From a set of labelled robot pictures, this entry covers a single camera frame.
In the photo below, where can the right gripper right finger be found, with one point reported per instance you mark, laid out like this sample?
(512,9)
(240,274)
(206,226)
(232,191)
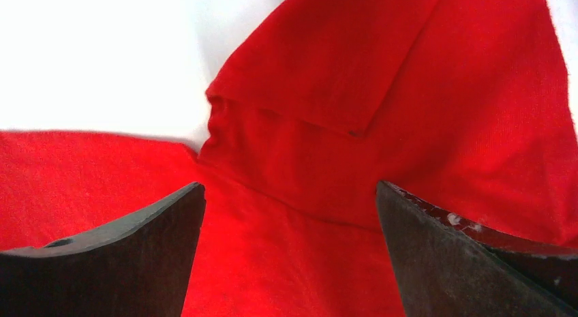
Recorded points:
(447,265)

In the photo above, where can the red t shirt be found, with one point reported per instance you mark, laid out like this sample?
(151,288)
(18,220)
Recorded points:
(463,103)

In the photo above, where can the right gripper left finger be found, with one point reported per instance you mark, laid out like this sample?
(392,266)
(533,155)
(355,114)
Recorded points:
(136,265)

